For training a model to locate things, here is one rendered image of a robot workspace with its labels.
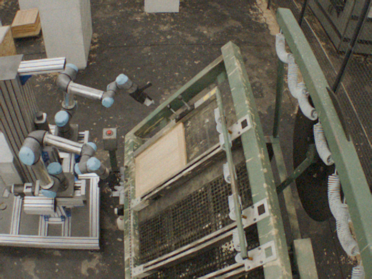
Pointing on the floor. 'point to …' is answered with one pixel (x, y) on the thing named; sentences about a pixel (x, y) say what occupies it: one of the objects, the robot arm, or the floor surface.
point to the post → (113, 159)
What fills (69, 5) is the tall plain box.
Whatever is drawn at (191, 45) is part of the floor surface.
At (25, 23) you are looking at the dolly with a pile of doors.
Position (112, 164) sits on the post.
